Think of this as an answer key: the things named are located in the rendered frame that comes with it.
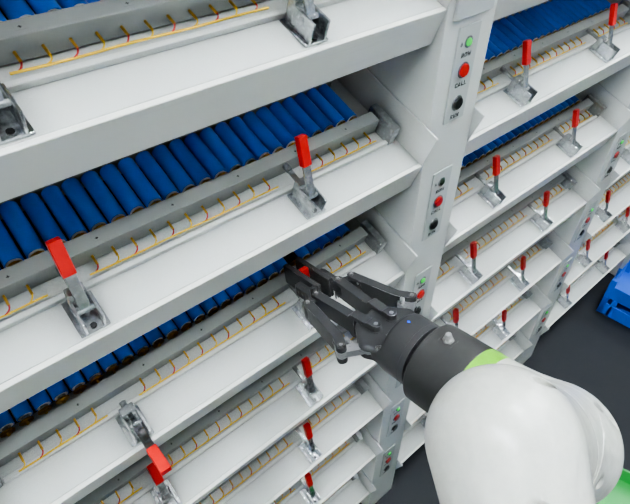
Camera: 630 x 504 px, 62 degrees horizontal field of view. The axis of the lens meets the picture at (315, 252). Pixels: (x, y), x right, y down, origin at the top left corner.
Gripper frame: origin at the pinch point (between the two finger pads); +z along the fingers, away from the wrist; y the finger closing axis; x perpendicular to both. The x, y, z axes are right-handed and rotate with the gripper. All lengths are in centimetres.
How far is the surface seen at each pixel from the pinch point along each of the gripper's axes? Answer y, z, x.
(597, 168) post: 88, 2, -19
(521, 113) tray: 41.3, -3.9, 10.6
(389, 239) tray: 17.7, 2.1, -3.5
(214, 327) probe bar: -12.8, 4.3, -2.7
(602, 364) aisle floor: 112, -4, -101
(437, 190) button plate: 22.2, -3.4, 5.2
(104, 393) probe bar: -27.8, 4.1, -2.7
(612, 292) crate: 134, 6, -88
